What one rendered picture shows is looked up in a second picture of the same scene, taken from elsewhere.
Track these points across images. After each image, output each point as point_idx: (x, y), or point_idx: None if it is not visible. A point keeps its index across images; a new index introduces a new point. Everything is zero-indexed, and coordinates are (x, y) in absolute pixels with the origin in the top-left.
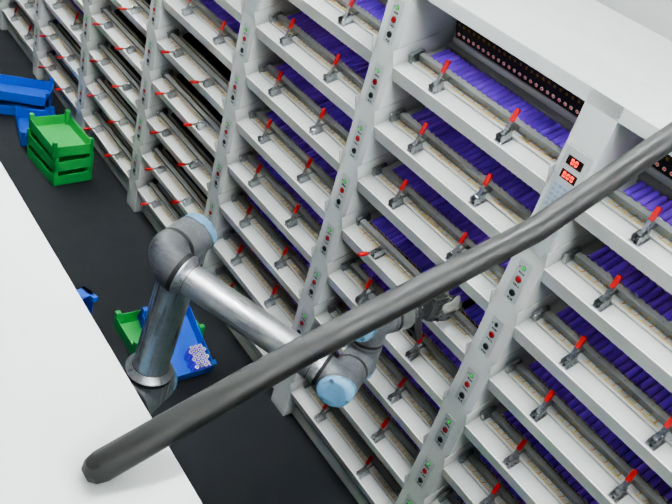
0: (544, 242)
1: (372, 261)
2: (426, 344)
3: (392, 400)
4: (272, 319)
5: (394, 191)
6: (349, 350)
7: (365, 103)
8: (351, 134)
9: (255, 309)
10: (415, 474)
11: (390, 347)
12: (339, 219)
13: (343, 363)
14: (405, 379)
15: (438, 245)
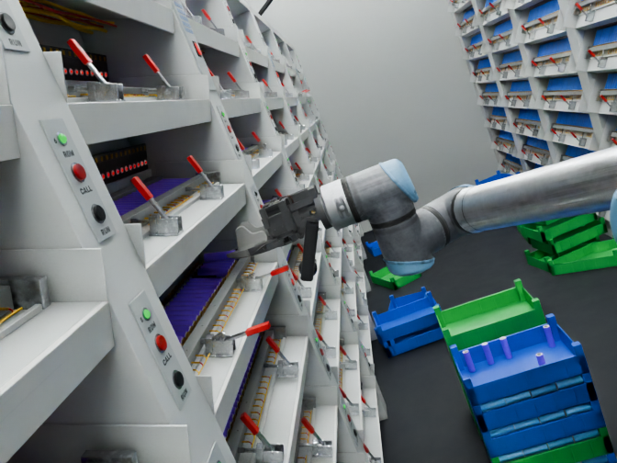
0: (207, 72)
1: (241, 353)
2: (263, 362)
3: (330, 444)
4: (526, 173)
5: None
6: (424, 216)
7: (12, 60)
8: (60, 185)
9: (551, 164)
10: (354, 441)
11: (299, 402)
12: (201, 410)
13: (445, 197)
14: (303, 417)
15: (206, 205)
